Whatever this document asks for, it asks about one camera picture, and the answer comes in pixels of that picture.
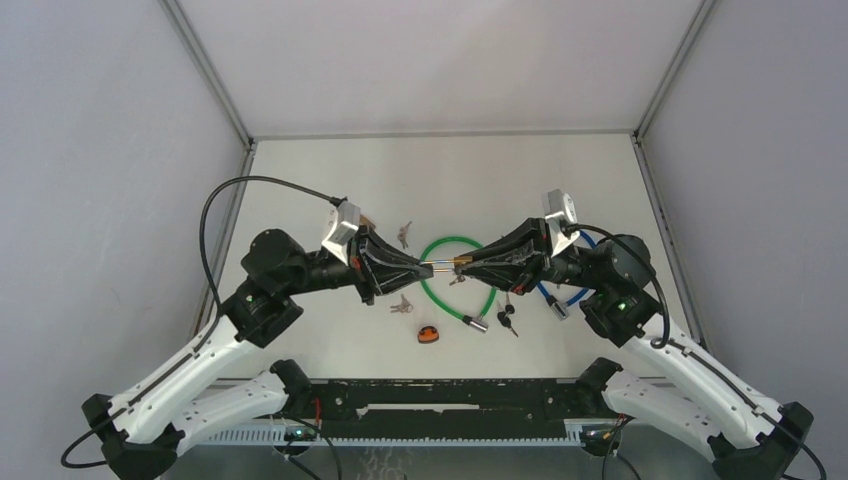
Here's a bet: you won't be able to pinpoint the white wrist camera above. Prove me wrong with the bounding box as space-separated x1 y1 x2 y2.
542 189 580 257
321 200 361 265

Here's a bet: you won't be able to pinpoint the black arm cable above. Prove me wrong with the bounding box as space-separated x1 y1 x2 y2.
563 223 829 480
60 175 348 470

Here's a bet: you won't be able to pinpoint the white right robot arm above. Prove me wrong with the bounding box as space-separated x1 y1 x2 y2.
454 218 813 479

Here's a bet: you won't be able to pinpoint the blue cable lock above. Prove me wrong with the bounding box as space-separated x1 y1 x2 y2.
536 228 598 322

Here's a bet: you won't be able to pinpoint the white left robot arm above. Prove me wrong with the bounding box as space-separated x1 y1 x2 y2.
82 226 433 479

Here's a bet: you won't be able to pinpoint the large brass padlock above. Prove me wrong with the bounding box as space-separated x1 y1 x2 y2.
360 214 375 228

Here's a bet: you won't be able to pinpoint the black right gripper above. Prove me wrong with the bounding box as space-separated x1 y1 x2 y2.
457 216 606 295

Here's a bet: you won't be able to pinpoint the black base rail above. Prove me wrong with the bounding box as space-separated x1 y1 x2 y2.
301 378 618 442

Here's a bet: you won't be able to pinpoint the brass padlock silver keys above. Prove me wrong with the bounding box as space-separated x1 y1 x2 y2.
390 294 414 314

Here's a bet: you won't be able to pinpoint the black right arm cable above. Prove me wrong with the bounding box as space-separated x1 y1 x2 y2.
563 223 829 480

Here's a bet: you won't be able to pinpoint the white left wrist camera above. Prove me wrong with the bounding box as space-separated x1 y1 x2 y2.
321 200 361 265

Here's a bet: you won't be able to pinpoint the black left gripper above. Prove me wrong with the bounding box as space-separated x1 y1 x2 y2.
282 223 433 305

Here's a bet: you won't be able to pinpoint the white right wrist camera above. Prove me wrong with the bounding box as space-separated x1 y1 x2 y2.
542 189 580 257

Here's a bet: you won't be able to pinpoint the orange padlock black keys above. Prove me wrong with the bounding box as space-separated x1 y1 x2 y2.
496 293 519 338

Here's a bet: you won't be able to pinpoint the green cable lock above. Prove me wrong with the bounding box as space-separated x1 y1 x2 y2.
417 237 499 334

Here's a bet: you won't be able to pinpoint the small brass padlock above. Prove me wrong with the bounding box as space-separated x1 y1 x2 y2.
419 256 473 273

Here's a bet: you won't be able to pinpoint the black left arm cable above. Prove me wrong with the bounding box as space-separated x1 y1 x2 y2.
60 175 348 470

